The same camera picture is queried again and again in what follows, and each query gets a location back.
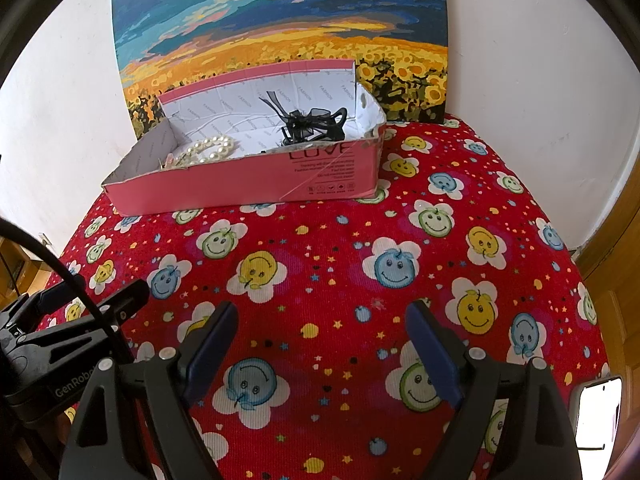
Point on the pink cardboard box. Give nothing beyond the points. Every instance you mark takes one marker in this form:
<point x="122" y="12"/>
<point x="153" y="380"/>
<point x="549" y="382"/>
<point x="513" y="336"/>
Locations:
<point x="250" y="180"/>

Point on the red smiley flower cloth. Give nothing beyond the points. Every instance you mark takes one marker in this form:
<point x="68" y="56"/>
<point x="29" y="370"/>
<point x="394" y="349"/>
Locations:
<point x="325" y="260"/>

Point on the wooden door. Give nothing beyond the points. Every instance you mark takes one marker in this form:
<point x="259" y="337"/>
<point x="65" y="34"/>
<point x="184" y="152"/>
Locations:
<point x="620" y="270"/>

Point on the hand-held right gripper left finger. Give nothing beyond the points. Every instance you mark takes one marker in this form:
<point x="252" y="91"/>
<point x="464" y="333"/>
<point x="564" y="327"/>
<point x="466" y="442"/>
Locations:
<point x="215" y="340"/>

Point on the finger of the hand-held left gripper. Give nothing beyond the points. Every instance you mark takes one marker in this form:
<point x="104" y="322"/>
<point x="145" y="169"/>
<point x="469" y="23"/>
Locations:
<point x="125" y="300"/>
<point x="60" y="291"/>

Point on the black lace hair bow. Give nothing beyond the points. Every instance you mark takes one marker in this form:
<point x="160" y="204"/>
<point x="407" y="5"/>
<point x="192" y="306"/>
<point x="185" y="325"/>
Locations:
<point x="305" y="120"/>

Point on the sunflower field painting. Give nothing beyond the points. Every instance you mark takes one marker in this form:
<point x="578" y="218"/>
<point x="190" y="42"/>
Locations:
<point x="275" y="10"/>

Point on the white phone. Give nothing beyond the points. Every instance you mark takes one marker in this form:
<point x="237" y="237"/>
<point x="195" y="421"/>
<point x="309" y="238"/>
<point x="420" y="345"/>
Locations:
<point x="595" y="415"/>

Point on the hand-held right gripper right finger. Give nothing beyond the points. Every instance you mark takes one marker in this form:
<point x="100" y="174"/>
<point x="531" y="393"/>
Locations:
<point x="430" y="345"/>

